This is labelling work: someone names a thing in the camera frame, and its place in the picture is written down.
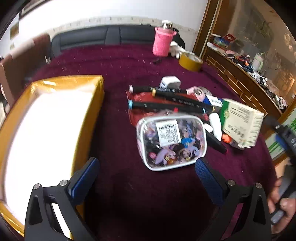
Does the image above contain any blue and white small box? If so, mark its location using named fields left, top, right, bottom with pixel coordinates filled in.
left=205, top=95, right=223, bottom=108

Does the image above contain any black marker with blue cap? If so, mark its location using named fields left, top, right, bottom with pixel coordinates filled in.
left=128, top=100, right=210, bottom=114

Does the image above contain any white tube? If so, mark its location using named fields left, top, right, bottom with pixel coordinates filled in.
left=209, top=112, right=223, bottom=138

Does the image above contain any black marker with white cap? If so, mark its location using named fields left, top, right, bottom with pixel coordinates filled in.
left=129, top=85, right=188, bottom=94

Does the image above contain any yellow tray with white inside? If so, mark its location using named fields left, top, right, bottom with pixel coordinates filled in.
left=0, top=75, right=105, bottom=238

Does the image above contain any red packet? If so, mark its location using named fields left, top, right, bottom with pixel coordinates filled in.
left=125, top=90, right=208, bottom=127

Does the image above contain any bottle in pink knit sleeve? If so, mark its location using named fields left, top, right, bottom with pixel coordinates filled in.
left=152, top=20, right=177, bottom=57

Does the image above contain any brown armchair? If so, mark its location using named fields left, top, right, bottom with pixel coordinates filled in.
left=0, top=34, right=51, bottom=109

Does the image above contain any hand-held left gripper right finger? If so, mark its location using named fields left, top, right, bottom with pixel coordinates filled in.
left=195, top=158, right=272, bottom=241

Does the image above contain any black marker with red end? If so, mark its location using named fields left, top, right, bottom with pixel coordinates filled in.
left=205, top=130, right=228, bottom=154

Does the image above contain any white and green medicine box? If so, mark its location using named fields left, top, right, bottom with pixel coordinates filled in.
left=218, top=98, right=265, bottom=149

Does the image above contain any clear cartoon pencil case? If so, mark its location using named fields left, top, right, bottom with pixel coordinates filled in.
left=136, top=115, right=207, bottom=171

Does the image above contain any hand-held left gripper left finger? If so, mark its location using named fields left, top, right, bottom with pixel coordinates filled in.
left=24, top=157, right=100, bottom=241

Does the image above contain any black marker with yellow ends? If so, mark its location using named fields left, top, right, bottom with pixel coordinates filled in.
left=151, top=88, right=214, bottom=112

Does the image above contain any colourful box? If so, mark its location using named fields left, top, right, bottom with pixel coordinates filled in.
left=213, top=34, right=236, bottom=47

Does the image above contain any white charger plug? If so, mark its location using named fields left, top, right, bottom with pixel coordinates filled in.
left=159, top=76, right=181, bottom=90

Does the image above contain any white soft item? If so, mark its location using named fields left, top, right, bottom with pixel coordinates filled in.
left=170, top=42, right=185, bottom=58

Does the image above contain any white kettle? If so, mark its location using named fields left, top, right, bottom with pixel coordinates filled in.
left=251, top=53, right=265, bottom=71

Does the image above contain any pink small item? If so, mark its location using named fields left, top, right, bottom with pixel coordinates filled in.
left=187, top=86, right=210, bottom=102

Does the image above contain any green and white carton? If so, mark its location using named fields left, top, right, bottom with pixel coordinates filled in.
left=265, top=116, right=296, bottom=160

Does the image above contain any yellow tape roll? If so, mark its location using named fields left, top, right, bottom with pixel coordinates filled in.
left=179, top=52, right=204, bottom=72

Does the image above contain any black leather sofa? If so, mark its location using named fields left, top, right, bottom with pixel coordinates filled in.
left=50, top=25, right=185, bottom=58

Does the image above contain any wooden cabinet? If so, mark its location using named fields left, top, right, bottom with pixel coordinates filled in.
left=193, top=0, right=296, bottom=163

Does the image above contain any person's right hand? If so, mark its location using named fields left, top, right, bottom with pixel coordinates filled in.
left=268, top=177, right=296, bottom=234

